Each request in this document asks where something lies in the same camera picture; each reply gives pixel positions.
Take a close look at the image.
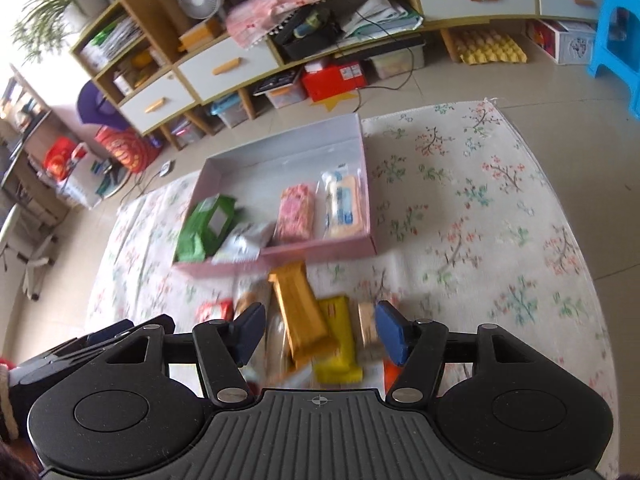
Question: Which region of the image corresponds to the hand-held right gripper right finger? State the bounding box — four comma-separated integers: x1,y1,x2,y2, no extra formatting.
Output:
375,300,539,405

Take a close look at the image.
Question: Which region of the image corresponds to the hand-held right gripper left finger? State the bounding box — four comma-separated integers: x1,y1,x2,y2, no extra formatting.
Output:
104,302,267,407

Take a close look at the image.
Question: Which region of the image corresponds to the yellow cracker packet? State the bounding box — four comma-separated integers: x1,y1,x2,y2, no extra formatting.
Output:
314,296,364,385

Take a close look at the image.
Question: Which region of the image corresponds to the orange gold snack packet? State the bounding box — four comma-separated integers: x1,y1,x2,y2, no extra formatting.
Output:
269,262,337,370

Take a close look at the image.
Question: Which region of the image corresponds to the pink cardboard box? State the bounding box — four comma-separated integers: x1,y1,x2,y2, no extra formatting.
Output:
172,112,377,278

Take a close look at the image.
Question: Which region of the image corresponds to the tan snack packet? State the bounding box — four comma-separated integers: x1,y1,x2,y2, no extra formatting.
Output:
357,302,387,352

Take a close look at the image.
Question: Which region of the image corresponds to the clear bread packet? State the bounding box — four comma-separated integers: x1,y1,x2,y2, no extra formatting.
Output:
235,280,296,383

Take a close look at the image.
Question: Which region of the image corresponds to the red white snack packet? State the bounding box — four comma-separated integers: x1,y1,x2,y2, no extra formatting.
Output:
195,300,234,324

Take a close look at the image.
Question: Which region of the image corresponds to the orange red snack packet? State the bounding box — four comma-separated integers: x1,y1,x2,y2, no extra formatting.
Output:
384,362,406,397

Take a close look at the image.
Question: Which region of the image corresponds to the silver white snack packet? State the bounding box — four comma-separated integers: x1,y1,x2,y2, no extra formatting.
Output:
212,222,276,265

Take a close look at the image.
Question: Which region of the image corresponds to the white chair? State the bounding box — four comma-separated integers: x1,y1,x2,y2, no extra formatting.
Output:
0,204,57,302

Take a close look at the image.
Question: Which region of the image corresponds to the green snack packet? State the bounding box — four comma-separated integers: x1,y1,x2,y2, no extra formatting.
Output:
177,194,237,263

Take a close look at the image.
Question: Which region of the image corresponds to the pink patterned snack packet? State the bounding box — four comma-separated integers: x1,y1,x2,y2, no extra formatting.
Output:
274,184,316,246

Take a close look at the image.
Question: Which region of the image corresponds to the clear wafer packet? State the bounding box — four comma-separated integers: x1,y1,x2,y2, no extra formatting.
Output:
321,170,365,238

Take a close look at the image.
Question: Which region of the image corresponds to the floral rug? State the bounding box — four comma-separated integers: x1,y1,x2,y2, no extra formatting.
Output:
85,100,621,466

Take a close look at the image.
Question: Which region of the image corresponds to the white open box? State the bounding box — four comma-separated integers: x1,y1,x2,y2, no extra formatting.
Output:
56,157,109,209

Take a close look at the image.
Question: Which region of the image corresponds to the red gift bag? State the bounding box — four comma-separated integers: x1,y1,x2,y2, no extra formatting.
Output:
42,136,89,184

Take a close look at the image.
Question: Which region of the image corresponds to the small clear storage bin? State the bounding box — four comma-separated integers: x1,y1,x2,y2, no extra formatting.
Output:
170,115,207,149

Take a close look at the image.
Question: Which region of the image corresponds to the blue lid storage bin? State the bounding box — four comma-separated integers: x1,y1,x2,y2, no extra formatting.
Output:
210,95,249,129

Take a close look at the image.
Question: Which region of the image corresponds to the red gold printed bag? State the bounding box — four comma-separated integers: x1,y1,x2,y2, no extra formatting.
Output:
95,127,159,174

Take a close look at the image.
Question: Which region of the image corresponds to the clear bin with orange contents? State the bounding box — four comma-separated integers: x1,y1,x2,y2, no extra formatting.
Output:
260,77,309,110

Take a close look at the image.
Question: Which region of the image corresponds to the red shoe box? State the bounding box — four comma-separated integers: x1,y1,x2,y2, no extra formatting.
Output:
301,60,369,104

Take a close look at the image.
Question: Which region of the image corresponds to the purple umbrella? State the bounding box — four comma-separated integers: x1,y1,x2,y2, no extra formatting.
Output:
76,80,132,134

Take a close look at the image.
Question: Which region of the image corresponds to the yellow egg tray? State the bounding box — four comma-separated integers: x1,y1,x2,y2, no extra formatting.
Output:
447,27,529,66

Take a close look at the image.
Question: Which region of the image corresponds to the orange cardboard box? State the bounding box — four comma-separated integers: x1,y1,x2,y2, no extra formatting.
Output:
178,19,224,54

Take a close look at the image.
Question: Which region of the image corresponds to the black bag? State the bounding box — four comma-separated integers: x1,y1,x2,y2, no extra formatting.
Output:
272,7,347,62

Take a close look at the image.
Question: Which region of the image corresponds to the pile of white papers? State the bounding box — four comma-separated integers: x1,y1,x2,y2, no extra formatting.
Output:
345,0,424,41

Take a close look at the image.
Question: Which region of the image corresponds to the pink patterned cloth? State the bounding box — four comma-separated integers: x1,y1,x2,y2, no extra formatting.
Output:
225,0,481,52

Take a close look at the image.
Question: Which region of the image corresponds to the small white fan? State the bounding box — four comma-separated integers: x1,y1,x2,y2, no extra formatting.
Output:
178,0,226,24

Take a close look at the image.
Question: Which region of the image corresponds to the white printed carton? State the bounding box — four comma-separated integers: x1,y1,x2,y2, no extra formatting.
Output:
529,19,599,65

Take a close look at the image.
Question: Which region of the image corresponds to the blue plastic stool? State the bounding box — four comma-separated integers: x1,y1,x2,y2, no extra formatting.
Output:
587,0,640,121

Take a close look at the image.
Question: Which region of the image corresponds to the potted green plant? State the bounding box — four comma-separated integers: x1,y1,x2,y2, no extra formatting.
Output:
12,0,110,63

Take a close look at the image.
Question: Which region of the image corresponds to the black cable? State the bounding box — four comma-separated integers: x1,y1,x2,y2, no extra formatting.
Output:
334,5,417,114

